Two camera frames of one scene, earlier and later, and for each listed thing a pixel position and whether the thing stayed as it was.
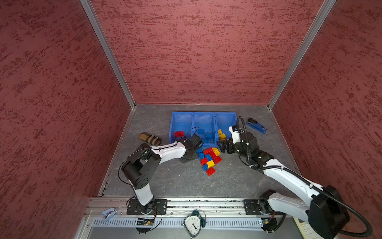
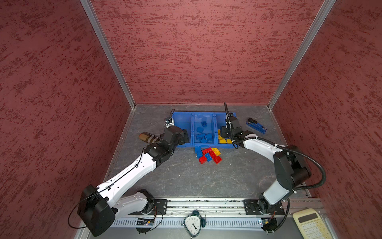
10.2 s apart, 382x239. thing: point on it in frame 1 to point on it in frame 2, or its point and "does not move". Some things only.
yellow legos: [222, 136] does not move
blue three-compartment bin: [211, 126] does not move
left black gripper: [194, 157] to [181, 140]
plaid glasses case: [150, 139] does not move
